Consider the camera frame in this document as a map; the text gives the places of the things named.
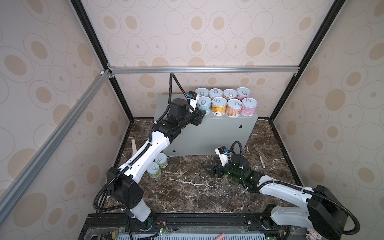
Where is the brown orange can front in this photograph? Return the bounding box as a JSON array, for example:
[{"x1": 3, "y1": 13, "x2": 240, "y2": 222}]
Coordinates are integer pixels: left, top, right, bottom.
[{"x1": 226, "y1": 99, "x2": 243, "y2": 118}]

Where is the brown orange can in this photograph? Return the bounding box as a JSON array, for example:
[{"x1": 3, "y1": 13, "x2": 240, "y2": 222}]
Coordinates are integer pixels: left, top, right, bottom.
[
  {"x1": 223, "y1": 89, "x2": 238, "y2": 101},
  {"x1": 226, "y1": 99, "x2": 243, "y2": 118}
]

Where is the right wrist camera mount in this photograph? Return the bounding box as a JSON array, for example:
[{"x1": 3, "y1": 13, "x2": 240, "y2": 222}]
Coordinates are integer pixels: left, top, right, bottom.
[{"x1": 215, "y1": 146, "x2": 230, "y2": 167}]

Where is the teal can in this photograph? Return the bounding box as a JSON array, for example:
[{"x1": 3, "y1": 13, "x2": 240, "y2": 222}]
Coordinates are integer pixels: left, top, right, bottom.
[
  {"x1": 195, "y1": 88, "x2": 209, "y2": 97},
  {"x1": 197, "y1": 96, "x2": 212, "y2": 115}
]

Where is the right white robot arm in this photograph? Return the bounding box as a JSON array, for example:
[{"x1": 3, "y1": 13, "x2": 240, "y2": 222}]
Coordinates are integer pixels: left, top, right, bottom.
[{"x1": 203, "y1": 153, "x2": 361, "y2": 240}]

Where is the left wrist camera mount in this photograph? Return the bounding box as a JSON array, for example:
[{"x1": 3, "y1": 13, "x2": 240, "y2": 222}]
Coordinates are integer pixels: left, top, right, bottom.
[{"x1": 188, "y1": 91, "x2": 200, "y2": 112}]

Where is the grey metal cabinet box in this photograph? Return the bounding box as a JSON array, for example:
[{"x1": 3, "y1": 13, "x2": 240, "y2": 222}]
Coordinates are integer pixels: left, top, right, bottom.
[{"x1": 163, "y1": 113, "x2": 258, "y2": 157}]

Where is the left diagonal aluminium rail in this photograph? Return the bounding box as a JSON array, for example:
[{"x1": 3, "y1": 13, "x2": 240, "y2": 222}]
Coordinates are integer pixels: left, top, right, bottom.
[{"x1": 1, "y1": 69, "x2": 112, "y2": 224}]

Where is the white handled fork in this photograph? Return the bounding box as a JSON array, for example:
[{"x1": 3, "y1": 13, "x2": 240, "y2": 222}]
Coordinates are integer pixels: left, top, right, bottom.
[{"x1": 259, "y1": 156, "x2": 266, "y2": 169}]

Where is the wooden spatula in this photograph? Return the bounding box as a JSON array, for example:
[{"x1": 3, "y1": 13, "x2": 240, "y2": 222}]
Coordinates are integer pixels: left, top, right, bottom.
[{"x1": 131, "y1": 139, "x2": 137, "y2": 156}]

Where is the black base frame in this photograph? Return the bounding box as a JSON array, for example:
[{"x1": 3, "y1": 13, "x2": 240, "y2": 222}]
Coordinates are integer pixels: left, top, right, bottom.
[{"x1": 77, "y1": 213, "x2": 308, "y2": 240}]

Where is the horizontal aluminium rail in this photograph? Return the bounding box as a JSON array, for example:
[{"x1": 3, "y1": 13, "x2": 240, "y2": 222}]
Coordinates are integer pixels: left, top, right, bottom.
[{"x1": 111, "y1": 65, "x2": 300, "y2": 74}]

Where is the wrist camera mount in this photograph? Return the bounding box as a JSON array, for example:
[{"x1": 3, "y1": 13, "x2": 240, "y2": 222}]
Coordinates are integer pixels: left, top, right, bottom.
[
  {"x1": 188, "y1": 91, "x2": 200, "y2": 112},
  {"x1": 215, "y1": 146, "x2": 230, "y2": 167}
]

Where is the pink marker pen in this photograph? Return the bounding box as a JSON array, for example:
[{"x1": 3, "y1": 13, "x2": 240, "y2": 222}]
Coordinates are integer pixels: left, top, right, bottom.
[{"x1": 215, "y1": 233, "x2": 226, "y2": 240}]

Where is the green can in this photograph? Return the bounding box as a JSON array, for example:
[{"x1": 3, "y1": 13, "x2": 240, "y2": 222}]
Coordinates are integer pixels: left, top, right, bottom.
[
  {"x1": 147, "y1": 162, "x2": 161, "y2": 179},
  {"x1": 155, "y1": 153, "x2": 169, "y2": 169}
]

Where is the pink can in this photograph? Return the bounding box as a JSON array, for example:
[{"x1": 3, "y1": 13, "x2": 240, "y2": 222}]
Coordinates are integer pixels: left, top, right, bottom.
[
  {"x1": 237, "y1": 87, "x2": 251, "y2": 101},
  {"x1": 241, "y1": 98, "x2": 258, "y2": 117}
]

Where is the pink toy figure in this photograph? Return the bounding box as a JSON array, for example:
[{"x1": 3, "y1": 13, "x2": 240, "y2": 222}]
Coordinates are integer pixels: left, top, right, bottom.
[{"x1": 306, "y1": 228, "x2": 322, "y2": 240}]

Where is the yellow can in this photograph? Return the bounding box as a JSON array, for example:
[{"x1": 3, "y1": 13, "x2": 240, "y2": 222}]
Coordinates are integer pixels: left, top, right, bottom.
[
  {"x1": 209, "y1": 88, "x2": 223, "y2": 100},
  {"x1": 212, "y1": 97, "x2": 228, "y2": 116}
]

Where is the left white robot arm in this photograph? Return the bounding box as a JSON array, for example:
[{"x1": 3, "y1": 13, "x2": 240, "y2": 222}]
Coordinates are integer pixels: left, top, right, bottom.
[{"x1": 94, "y1": 98, "x2": 206, "y2": 223}]

